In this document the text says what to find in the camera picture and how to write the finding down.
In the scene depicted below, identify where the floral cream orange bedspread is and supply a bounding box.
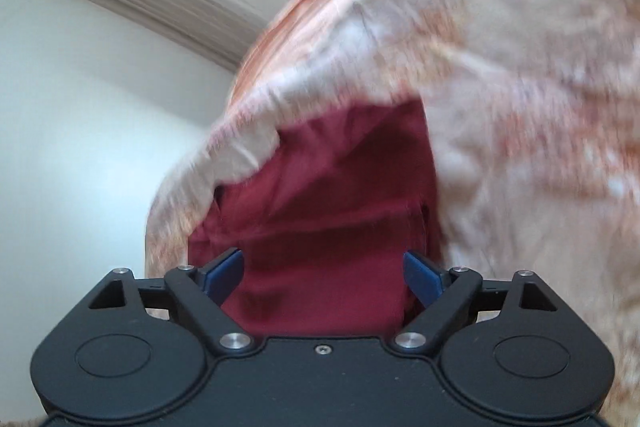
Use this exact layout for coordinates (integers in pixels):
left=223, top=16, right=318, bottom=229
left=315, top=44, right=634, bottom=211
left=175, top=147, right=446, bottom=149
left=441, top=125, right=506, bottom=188
left=145, top=0, right=639, bottom=426

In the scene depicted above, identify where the maroon red small garment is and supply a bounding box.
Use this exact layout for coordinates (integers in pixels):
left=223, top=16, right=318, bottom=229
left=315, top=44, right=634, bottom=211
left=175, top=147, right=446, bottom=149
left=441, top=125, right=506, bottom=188
left=188, top=100, right=439, bottom=336

